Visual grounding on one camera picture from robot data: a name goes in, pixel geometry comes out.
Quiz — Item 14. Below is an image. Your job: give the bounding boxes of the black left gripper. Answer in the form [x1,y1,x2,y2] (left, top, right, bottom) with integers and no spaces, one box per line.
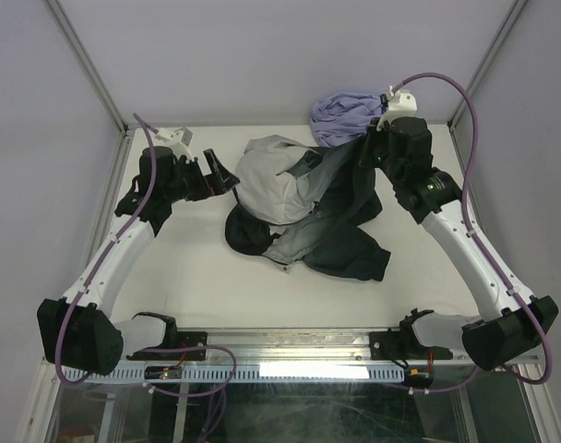
[164,150,239,203]

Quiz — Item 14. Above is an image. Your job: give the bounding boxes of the dark green grey jacket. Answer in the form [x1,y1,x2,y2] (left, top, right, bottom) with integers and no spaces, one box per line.
[224,135,391,281]

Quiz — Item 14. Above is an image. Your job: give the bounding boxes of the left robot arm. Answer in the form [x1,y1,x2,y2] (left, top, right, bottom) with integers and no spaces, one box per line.
[37,146,240,376]

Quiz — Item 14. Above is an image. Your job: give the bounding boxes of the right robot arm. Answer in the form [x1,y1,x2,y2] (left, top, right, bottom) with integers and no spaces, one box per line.
[359,117,559,371]

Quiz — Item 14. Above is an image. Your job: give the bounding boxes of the crumpled lavender cloth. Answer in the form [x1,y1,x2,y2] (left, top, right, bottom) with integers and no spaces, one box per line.
[309,91,383,148]

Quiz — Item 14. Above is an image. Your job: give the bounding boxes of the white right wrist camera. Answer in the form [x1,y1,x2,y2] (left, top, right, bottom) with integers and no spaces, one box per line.
[374,86,418,130]

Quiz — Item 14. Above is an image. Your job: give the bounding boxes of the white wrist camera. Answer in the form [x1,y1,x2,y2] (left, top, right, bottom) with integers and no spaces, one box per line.
[155,127,195,162]
[374,86,418,130]

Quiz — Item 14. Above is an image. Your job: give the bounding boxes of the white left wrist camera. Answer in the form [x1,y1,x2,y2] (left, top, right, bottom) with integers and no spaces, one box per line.
[155,127,195,162]

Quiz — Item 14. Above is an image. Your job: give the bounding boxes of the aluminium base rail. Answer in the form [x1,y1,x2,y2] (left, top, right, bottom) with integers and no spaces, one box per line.
[42,325,538,368]

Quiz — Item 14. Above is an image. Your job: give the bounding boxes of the right aluminium corner post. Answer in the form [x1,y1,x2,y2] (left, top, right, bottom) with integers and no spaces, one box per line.
[448,0,531,133]

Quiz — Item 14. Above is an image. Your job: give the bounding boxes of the aluminium corner post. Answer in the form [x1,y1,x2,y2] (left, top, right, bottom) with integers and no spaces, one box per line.
[448,0,531,133]
[42,0,128,134]

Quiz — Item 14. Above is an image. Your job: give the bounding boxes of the left aluminium corner post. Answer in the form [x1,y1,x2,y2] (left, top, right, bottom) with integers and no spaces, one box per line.
[42,0,128,134]

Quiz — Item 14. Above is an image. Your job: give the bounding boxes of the purple cable under duct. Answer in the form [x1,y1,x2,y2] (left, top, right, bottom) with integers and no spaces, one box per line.
[141,345,241,443]

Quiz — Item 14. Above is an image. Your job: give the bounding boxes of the slotted grey cable duct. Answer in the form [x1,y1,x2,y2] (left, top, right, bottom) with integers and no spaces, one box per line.
[61,364,407,383]

